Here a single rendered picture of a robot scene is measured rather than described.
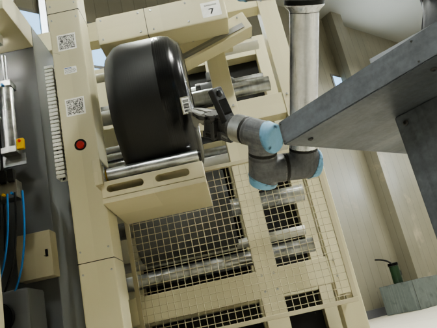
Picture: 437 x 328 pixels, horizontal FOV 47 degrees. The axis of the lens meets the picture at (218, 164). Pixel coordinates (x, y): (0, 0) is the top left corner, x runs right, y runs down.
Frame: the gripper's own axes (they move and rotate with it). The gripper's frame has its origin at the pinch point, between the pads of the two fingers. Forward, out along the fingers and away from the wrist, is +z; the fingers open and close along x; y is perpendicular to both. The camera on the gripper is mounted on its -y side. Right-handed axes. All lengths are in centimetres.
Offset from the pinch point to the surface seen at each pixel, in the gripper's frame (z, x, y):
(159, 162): 5.0, -11.7, 17.5
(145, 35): 64, 33, -15
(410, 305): 76, 469, 401
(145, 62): 17.1, -5.0, -14.8
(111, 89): 22.5, -16.7, -6.7
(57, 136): 46, -27, 13
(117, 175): 14.6, -23.2, 21.4
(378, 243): 174, 568, 387
